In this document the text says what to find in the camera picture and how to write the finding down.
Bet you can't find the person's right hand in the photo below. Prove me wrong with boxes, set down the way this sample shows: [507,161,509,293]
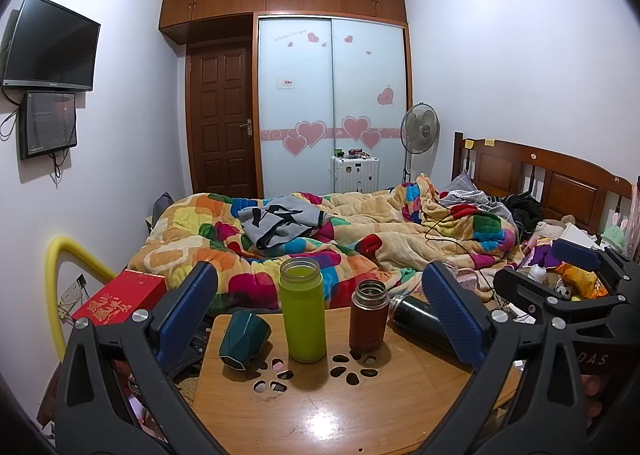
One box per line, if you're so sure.
[583,376,610,432]

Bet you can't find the dark green cup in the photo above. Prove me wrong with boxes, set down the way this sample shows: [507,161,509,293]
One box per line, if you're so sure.
[219,310,273,370]

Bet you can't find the black cable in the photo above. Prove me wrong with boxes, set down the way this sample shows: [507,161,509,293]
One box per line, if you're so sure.
[424,202,483,258]

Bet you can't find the white suitcase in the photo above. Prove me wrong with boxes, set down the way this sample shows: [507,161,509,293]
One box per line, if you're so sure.
[328,154,381,195]

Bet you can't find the white box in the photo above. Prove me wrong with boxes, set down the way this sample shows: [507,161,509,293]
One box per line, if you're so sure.
[556,224,599,249]

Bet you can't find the grey garment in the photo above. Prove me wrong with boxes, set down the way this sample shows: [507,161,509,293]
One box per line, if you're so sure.
[237,194,334,250]

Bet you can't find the lime green thermos bottle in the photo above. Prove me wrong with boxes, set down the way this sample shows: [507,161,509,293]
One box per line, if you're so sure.
[278,257,328,365]

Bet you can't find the wooden bed headboard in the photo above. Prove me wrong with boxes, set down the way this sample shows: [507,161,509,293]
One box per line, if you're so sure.
[451,131,637,237]

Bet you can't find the white wall socket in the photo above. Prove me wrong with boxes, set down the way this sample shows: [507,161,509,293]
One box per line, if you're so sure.
[57,274,89,310]

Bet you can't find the colourful patchwork blanket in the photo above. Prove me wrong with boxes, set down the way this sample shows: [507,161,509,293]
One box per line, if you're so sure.
[126,173,522,312]

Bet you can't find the black clothing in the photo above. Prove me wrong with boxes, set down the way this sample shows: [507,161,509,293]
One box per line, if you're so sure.
[501,191,545,232]

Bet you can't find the grey striped pillow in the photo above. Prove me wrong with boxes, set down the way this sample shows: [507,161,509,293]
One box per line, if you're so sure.
[439,173,507,208]

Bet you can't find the orange snack bag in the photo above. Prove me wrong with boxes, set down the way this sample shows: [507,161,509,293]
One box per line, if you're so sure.
[554,262,610,300]

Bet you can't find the black wall television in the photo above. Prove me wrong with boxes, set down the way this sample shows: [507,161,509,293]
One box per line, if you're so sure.
[2,0,101,92]

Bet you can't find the sliding wardrobe with pink hearts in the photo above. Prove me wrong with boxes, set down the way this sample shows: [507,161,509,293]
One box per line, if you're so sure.
[252,12,414,199]

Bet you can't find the standing fan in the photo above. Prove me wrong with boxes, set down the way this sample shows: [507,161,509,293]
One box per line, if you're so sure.
[399,102,441,184]

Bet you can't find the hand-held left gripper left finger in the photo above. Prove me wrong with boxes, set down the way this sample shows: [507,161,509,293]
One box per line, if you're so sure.
[54,261,227,455]

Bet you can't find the yellow foam tube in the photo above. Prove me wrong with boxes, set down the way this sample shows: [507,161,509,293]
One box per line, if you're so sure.
[46,236,119,357]

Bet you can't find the purple cloth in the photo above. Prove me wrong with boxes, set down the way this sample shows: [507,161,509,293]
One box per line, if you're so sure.
[531,244,562,269]

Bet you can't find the wooden overhead cabinets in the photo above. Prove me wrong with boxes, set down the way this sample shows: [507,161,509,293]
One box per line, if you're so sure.
[158,0,407,44]

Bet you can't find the black thermos bottle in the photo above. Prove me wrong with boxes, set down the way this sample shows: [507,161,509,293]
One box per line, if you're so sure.
[388,293,463,353]

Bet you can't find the red gift box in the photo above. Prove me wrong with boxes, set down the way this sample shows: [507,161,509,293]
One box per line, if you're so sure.
[71,268,168,332]

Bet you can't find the dark grey pillow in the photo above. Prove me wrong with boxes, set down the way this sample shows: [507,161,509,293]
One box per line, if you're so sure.
[152,192,174,229]

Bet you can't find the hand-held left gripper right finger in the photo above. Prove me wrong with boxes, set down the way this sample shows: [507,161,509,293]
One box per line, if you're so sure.
[419,260,587,455]

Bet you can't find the green plush toy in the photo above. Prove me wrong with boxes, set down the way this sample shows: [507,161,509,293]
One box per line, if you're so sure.
[599,224,629,249]

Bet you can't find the brown wooden door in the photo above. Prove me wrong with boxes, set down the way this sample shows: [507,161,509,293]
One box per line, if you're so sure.
[185,42,257,202]

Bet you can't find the small black wall monitor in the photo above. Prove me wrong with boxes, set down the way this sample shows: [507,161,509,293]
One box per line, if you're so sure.
[18,90,79,161]

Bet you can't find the red brown thermos bottle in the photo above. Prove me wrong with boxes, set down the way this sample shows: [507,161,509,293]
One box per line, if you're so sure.
[348,278,390,352]

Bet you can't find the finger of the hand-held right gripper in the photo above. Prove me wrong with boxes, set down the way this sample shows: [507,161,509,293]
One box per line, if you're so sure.
[552,238,640,297]
[494,268,627,318]

